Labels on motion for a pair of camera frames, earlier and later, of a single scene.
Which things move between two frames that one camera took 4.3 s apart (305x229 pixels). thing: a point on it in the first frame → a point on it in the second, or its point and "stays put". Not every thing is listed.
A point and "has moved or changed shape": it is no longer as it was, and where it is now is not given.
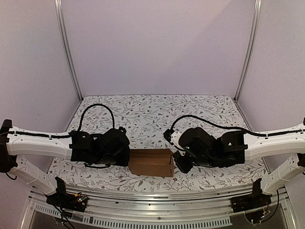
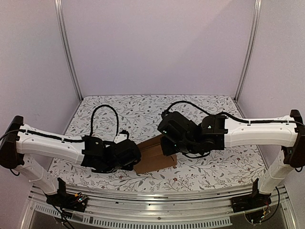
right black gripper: x=180 y=162 → x=167 y=148
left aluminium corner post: x=61 y=19 stays put
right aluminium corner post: x=257 y=13 stays put
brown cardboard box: x=151 y=162 has moved or changed shape
